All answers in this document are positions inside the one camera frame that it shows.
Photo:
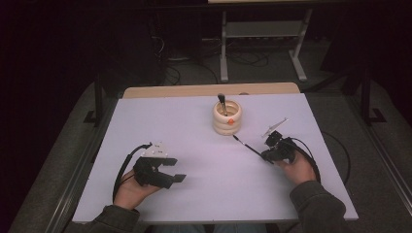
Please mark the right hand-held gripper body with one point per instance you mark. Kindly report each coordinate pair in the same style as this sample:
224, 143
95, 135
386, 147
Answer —
285, 150

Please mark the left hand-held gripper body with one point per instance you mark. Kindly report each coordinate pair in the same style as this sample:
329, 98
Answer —
147, 173

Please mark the thin black eyeliner brush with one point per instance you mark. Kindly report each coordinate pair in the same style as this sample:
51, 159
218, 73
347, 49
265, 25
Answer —
247, 146

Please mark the cream ringed brush holder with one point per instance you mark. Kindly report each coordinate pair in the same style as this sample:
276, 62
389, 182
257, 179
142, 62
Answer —
226, 126

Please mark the person's right hand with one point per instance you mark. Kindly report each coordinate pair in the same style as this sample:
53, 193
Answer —
299, 171

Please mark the person's left hand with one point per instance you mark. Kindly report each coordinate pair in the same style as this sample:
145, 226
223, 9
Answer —
129, 194

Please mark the white table board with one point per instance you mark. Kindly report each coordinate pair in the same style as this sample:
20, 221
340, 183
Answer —
213, 194

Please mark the wooden table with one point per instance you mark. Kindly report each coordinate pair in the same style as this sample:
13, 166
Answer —
194, 90

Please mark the black metal stand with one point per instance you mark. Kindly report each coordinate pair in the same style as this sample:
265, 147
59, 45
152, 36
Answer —
366, 97
98, 103

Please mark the aluminium rail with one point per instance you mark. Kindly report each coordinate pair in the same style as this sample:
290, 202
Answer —
74, 187
386, 158

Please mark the white metal desk frame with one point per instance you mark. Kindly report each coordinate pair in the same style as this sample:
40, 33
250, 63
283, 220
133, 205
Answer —
223, 64

